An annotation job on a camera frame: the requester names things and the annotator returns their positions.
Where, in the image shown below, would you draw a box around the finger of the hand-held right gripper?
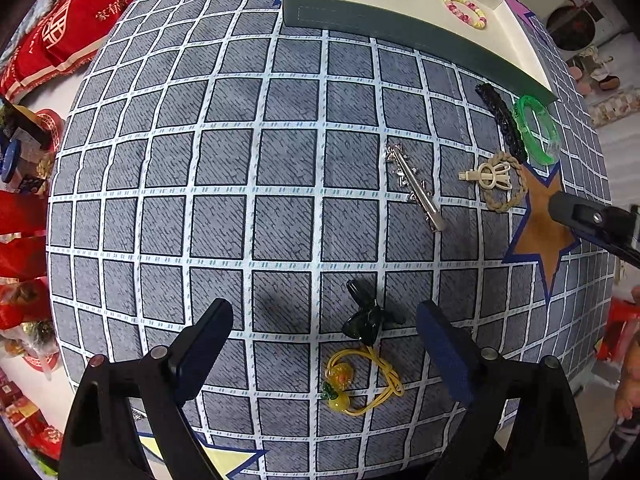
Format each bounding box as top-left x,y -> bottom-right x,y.
547,191 -> 640,267

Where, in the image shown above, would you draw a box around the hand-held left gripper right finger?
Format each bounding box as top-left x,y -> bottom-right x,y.
416,300 -> 591,480

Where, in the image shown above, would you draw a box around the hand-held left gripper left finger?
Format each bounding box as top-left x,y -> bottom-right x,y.
59,298 -> 235,480

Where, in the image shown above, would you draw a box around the beige braided hair tie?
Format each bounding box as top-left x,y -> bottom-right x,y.
482,157 -> 530,213

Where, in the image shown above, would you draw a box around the black claw hair clip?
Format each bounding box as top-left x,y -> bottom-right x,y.
341,279 -> 407,346

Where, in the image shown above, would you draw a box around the beige rabbit hair clip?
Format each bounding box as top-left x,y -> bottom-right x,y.
459,152 -> 517,192

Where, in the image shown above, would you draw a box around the yellow fruit hair tie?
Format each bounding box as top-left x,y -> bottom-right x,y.
322,346 -> 406,417

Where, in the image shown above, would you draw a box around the green translucent bangle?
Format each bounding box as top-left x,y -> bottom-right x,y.
511,94 -> 561,166

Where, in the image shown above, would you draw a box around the long black hair clip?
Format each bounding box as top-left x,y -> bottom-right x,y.
474,82 -> 528,161

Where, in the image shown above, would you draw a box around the silver star hair clip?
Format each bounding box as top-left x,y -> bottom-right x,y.
384,141 -> 447,233

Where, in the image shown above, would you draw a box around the grey-green box tray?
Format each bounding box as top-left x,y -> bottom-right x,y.
282,0 -> 560,105

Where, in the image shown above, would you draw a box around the patterned floor mat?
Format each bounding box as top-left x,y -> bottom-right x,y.
590,87 -> 640,126

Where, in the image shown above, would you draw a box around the dark slippers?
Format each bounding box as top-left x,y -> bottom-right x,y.
592,72 -> 623,92

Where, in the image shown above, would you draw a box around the grey checked tablecloth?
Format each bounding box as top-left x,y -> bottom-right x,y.
46,0 -> 617,478

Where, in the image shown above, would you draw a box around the white washing machine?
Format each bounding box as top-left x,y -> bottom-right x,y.
545,0 -> 608,51

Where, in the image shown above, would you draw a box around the red gift bags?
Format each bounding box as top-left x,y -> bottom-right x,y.
0,190 -> 51,331

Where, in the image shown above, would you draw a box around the blue lid jar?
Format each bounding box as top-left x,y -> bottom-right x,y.
0,137 -> 23,183

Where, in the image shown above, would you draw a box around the red printed blanket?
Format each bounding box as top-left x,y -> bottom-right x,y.
0,0 -> 171,96

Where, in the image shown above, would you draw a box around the pink yellow beaded bracelet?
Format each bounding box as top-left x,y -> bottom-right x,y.
441,0 -> 488,32

